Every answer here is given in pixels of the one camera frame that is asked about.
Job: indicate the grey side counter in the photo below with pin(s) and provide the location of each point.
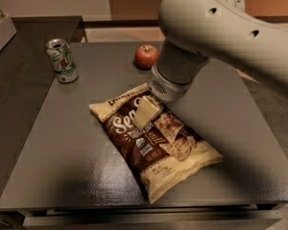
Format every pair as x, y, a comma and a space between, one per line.
26, 75

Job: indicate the brown sea salt chip bag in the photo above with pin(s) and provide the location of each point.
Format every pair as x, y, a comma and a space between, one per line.
164, 152

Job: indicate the red apple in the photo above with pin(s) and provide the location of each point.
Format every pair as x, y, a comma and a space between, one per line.
146, 56

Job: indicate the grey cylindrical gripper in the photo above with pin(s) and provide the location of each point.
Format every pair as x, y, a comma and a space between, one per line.
168, 87

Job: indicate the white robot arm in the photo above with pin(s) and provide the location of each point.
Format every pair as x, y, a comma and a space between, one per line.
197, 31

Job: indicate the green white soda can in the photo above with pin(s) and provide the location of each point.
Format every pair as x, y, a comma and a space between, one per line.
59, 53

